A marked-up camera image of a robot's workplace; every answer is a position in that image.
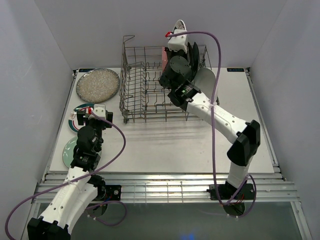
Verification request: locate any mint green flower plate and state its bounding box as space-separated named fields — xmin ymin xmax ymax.
xmin=62 ymin=136 xmax=78 ymax=168

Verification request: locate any grey wire dish rack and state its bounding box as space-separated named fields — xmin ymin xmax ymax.
xmin=119 ymin=35 xmax=212 ymax=123

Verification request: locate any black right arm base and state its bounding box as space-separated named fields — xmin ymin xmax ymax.
xmin=206 ymin=183 xmax=255 ymax=200

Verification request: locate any pink dotted scalloped plate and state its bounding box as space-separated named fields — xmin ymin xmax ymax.
xmin=161 ymin=46 xmax=168 ymax=72

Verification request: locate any dark logo sticker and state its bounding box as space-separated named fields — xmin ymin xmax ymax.
xmin=78 ymin=68 xmax=95 ymax=73
xmin=226 ymin=67 xmax=245 ymax=73

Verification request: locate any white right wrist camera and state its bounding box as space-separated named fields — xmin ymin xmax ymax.
xmin=165 ymin=29 xmax=188 ymax=54

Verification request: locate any white oval plate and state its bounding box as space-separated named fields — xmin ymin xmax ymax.
xmin=192 ymin=68 xmax=216 ymax=100

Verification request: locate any white plate steam logo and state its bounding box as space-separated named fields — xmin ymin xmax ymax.
xmin=173 ymin=19 xmax=187 ymax=33

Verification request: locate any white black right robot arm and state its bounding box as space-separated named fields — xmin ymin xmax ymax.
xmin=159 ymin=44 xmax=261 ymax=199

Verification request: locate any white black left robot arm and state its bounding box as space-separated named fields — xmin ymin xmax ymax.
xmin=27 ymin=104 xmax=113 ymax=240

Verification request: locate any white plate green red rim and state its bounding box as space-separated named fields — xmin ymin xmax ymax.
xmin=68 ymin=103 xmax=94 ymax=133

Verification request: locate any black floral square plate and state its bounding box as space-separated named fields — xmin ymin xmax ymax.
xmin=187 ymin=42 xmax=194 ymax=81

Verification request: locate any dark logo sticker left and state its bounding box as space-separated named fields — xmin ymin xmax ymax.
xmin=78 ymin=68 xmax=95 ymax=73

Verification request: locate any dark logo sticker right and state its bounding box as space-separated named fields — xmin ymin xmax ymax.
xmin=226 ymin=67 xmax=245 ymax=73

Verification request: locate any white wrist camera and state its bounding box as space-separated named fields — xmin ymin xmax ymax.
xmin=88 ymin=104 xmax=107 ymax=120
xmin=165 ymin=29 xmax=188 ymax=54

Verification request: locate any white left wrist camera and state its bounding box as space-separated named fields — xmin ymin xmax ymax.
xmin=88 ymin=104 xmax=107 ymax=120

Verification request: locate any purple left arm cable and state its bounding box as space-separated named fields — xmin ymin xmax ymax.
xmin=4 ymin=109 xmax=128 ymax=240

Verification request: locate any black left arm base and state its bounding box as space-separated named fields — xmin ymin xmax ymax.
xmin=88 ymin=175 xmax=122 ymax=201

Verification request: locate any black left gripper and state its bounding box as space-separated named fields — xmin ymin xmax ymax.
xmin=77 ymin=109 xmax=113 ymax=152

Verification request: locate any speckled brown round plate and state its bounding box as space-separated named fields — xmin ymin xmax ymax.
xmin=75 ymin=68 xmax=120 ymax=104

